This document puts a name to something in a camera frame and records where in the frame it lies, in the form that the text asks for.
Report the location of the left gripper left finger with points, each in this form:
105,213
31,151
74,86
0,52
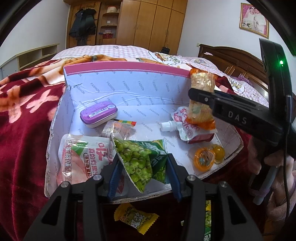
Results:
112,175

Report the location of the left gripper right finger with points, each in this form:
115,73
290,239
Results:
177,177

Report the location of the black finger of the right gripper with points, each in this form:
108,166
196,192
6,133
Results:
201,96

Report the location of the orange sausage snack pack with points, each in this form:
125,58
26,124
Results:
199,112

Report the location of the orange jelly cup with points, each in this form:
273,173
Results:
204,159

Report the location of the pink peach jelly pouch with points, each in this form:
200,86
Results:
82,157

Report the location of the green pea snack bag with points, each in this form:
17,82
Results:
143,161

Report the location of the clear rainbow candy packet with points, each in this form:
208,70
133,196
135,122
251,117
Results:
119,128

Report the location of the pink cardboard box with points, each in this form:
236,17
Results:
145,93

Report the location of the purple mint tin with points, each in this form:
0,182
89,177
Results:
98,114

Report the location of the right hand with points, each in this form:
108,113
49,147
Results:
272,167

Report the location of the pink checkered bed sheet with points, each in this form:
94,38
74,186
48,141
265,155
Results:
224,83

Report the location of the dark wooden headboard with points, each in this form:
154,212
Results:
235,62

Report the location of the yellow jelly cup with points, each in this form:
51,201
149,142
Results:
219,153

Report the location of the yellow candy wrapper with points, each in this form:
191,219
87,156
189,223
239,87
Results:
139,220

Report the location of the black bag by wardrobe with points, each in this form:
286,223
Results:
165,50

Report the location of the green snack packet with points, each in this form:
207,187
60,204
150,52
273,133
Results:
208,219

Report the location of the pink right sleeve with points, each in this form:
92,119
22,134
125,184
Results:
275,218

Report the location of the framed wedding photo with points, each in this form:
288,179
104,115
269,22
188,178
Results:
252,20

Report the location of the wooden wardrobe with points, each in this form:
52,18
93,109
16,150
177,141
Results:
148,24

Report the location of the red floral blanket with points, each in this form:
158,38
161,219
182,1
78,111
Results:
29,100

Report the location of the dark hanging coats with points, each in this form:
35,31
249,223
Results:
83,26

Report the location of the low white shelf unit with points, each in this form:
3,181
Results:
28,59

